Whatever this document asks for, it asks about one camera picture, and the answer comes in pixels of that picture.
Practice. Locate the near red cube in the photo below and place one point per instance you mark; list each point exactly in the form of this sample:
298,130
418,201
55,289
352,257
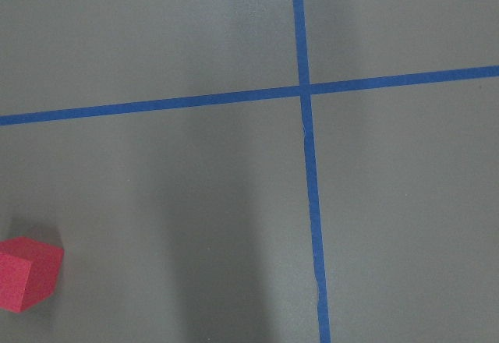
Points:
29,272

